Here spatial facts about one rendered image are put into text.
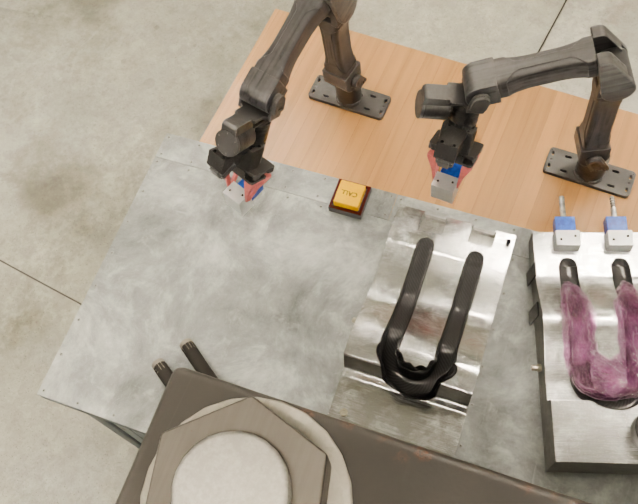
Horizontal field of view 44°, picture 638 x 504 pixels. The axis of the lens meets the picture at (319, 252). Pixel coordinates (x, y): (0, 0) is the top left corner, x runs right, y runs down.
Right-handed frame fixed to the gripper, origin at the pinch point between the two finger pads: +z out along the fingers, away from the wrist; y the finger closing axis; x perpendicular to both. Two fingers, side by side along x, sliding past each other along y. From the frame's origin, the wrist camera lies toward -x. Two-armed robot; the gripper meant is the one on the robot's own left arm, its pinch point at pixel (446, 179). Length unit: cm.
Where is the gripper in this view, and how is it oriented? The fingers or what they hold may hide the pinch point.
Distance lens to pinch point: 172.7
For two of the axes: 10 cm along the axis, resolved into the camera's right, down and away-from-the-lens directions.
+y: 9.0, 3.5, -2.5
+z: -1.2, 7.7, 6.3
